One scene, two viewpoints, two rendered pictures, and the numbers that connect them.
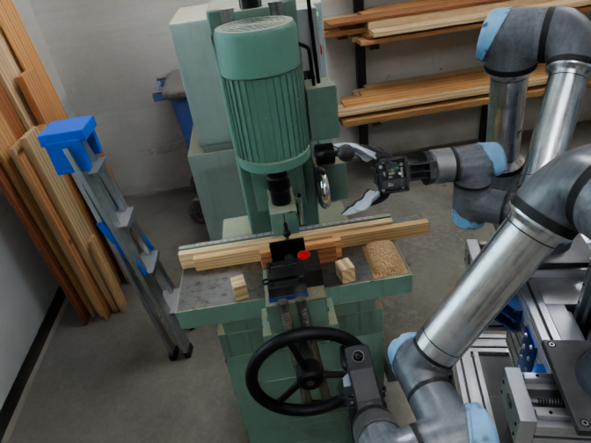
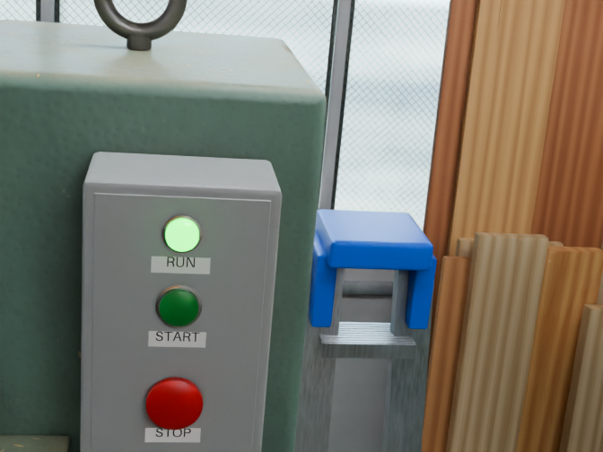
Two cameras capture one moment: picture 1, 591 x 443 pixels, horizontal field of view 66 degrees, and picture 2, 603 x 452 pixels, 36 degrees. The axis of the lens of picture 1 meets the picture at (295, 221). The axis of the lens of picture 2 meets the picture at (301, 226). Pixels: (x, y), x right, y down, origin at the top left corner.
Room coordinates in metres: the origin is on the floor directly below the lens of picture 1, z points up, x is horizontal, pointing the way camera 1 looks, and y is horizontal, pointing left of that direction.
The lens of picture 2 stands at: (1.35, -0.58, 1.61)
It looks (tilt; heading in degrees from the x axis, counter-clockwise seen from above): 19 degrees down; 83
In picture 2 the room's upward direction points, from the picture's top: 5 degrees clockwise
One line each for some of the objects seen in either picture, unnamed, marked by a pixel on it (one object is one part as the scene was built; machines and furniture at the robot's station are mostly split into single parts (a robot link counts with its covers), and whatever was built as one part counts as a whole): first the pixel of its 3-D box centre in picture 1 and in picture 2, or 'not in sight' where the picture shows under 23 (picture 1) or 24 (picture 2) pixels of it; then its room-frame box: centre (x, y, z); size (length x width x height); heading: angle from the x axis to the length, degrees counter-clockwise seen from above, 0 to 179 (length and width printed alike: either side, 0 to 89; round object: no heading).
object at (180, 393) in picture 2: not in sight; (174, 404); (1.35, -0.14, 1.36); 0.03 x 0.01 x 0.03; 2
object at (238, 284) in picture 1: (239, 287); not in sight; (0.88, 0.16, 0.92); 0.04 x 0.03 x 0.05; 12
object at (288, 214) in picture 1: (283, 212); not in sight; (1.04, 0.03, 1.03); 0.14 x 0.07 x 0.09; 2
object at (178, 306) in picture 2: not in sight; (179, 308); (1.35, -0.14, 1.42); 0.02 x 0.01 x 0.02; 2
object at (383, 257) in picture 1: (383, 253); not in sight; (0.94, -0.22, 0.92); 0.14 x 0.09 x 0.04; 2
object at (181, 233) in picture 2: not in sight; (182, 235); (1.35, -0.14, 1.46); 0.02 x 0.01 x 0.02; 2
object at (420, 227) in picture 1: (312, 244); not in sight; (1.02, -0.04, 0.92); 0.65 x 0.02 x 0.04; 92
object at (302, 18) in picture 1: (306, 37); (177, 307); (1.35, -0.10, 1.40); 0.10 x 0.06 x 0.16; 2
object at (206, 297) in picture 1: (294, 287); not in sight; (0.92, 0.03, 0.87); 0.61 x 0.30 x 0.06; 92
